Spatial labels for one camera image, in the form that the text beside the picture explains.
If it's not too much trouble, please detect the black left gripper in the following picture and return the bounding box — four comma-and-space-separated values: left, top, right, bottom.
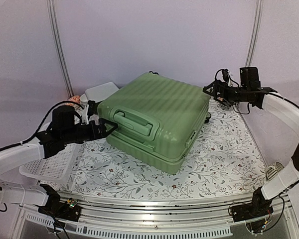
62, 118, 119, 144

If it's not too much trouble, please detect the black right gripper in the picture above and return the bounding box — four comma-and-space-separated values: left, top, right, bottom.
204, 79, 251, 107

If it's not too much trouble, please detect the green hard-shell suitcase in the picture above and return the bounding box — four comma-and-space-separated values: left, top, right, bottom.
97, 72, 210, 174

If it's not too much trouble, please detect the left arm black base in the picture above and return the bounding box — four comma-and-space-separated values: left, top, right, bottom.
38, 184, 82, 222

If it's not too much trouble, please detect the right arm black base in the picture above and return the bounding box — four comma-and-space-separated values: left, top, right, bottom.
230, 187, 274, 222

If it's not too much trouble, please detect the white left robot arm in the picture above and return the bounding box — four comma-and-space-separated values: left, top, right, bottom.
0, 101, 118, 216

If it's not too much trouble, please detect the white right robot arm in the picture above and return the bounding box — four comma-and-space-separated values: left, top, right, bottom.
203, 67, 299, 217

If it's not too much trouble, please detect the white green drawer box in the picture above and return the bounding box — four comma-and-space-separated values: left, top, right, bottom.
85, 82, 119, 103

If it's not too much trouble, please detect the white perforated plastic basket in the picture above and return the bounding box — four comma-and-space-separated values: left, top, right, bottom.
19, 143, 84, 184

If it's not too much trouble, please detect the floral white table mat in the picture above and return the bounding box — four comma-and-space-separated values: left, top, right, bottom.
52, 101, 265, 201

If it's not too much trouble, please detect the white ribbed round object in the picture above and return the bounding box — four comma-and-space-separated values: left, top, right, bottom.
265, 162, 284, 181

